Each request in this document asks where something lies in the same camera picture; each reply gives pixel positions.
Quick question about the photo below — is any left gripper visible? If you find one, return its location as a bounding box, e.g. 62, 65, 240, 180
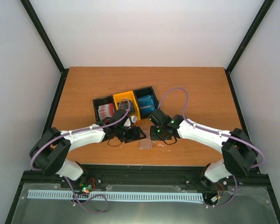
116, 126, 147, 144

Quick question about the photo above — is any pink leather card holder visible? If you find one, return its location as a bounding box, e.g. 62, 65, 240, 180
139, 139, 153, 150

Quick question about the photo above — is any three-compartment card bin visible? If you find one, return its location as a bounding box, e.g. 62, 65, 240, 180
93, 86, 159, 121

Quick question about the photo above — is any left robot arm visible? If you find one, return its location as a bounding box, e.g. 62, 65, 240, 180
29, 109, 146, 188

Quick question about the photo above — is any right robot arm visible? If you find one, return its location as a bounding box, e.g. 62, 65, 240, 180
148, 109, 259, 183

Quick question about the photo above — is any red and white card stack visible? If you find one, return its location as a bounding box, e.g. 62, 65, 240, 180
98, 103, 114, 120

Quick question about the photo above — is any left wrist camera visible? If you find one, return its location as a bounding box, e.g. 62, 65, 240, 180
124, 115, 137, 127

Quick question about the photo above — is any black aluminium rail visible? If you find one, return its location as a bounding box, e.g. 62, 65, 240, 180
21, 163, 270, 194

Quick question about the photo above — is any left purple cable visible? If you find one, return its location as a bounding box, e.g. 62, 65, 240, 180
30, 98, 131, 172

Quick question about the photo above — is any purple cable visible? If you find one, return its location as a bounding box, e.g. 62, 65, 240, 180
30, 98, 131, 172
156, 87, 265, 169

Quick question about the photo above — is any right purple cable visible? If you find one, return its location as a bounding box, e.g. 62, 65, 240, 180
156, 87, 265, 169

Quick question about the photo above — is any light blue cable duct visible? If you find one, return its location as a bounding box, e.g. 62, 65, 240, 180
27, 189, 204, 203

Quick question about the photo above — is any right black frame post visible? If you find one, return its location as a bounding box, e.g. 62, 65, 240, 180
225, 0, 275, 73

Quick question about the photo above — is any black frame post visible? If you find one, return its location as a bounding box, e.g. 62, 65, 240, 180
225, 0, 275, 73
20, 0, 70, 75

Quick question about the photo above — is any left black frame post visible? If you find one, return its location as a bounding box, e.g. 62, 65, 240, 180
20, 0, 70, 75

